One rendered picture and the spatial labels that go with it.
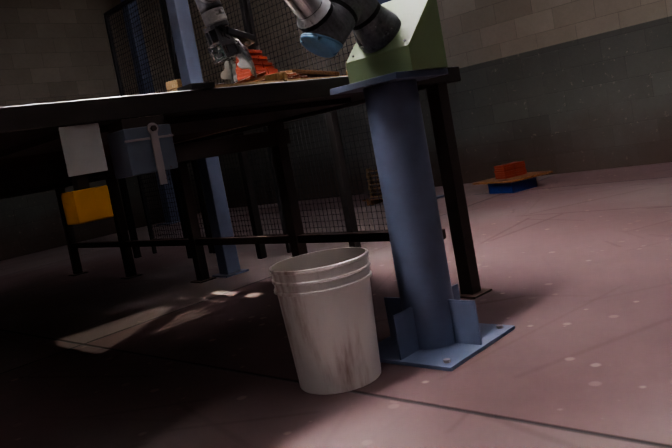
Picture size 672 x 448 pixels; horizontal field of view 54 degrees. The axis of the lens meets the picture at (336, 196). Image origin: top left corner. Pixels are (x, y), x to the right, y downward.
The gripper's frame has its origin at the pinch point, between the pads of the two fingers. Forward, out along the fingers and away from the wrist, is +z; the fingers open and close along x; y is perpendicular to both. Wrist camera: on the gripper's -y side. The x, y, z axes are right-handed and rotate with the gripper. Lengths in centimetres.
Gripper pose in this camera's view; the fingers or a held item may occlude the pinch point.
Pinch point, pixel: (246, 80)
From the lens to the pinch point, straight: 225.3
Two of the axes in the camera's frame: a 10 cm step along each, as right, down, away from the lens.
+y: -6.2, 3.5, -7.0
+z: 3.8, 9.2, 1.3
